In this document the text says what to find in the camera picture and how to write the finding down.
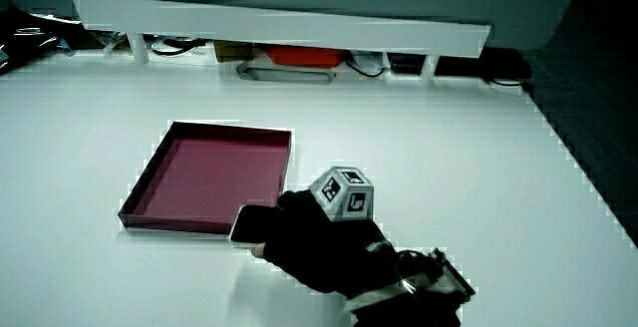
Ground person's right hand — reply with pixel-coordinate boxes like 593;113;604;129
250;165;403;299

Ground maroon shallow tray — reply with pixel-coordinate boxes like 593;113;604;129
118;121;293;235

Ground orange box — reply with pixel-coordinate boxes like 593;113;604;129
262;45;348;69

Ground small black box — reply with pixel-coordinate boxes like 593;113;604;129
387;52;429;76

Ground brown box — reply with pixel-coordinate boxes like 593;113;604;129
213;40;256;64

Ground white desk shelf riser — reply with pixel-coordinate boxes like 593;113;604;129
71;0;492;80

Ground black bag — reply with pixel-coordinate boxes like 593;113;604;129
0;6;92;75

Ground black cable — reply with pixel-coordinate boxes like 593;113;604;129
151;37;209;59
345;57;389;79

